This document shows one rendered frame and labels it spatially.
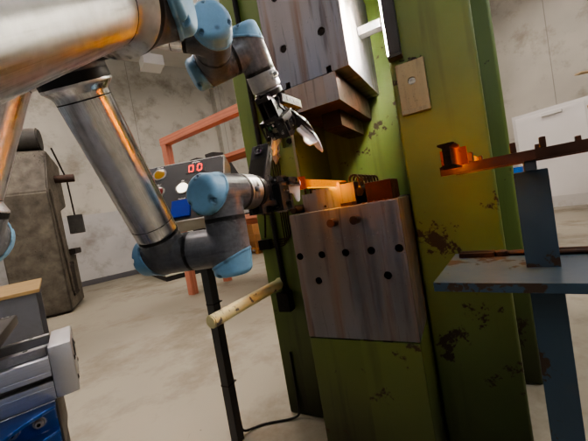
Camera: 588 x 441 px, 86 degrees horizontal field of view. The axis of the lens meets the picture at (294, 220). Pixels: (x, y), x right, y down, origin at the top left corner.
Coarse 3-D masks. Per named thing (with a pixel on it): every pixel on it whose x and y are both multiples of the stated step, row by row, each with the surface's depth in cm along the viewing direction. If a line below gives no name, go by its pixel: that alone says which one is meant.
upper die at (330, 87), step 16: (320, 80) 107; (336, 80) 104; (304, 96) 110; (320, 96) 107; (336, 96) 105; (352, 96) 118; (304, 112) 112; (320, 112) 116; (352, 112) 123; (368, 112) 138
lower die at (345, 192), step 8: (344, 184) 107; (352, 184) 106; (360, 184) 113; (312, 192) 113; (320, 192) 111; (328, 192) 110; (336, 192) 109; (344, 192) 107; (352, 192) 106; (304, 200) 115; (312, 200) 113; (320, 200) 112; (328, 200) 110; (336, 200) 109; (344, 200) 108; (352, 200) 106; (360, 200) 110; (304, 208) 115; (312, 208) 114; (320, 208) 112; (328, 208) 111
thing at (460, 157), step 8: (440, 144) 55; (448, 144) 54; (456, 144) 57; (440, 152) 62; (448, 152) 54; (456, 152) 61; (464, 152) 60; (448, 160) 54; (456, 160) 59; (464, 160) 60; (440, 168) 55; (448, 168) 55
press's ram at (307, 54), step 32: (256, 0) 115; (288, 0) 109; (320, 0) 104; (352, 0) 117; (288, 32) 110; (320, 32) 105; (352, 32) 110; (288, 64) 112; (320, 64) 106; (352, 64) 105
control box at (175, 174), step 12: (216, 156) 127; (156, 168) 128; (168, 168) 127; (180, 168) 126; (204, 168) 124; (216, 168) 124; (228, 168) 130; (156, 180) 125; (168, 180) 124; (180, 180) 124; (168, 192) 122; (180, 192) 121; (168, 204) 119; (192, 216) 115; (180, 228) 119; (192, 228) 121
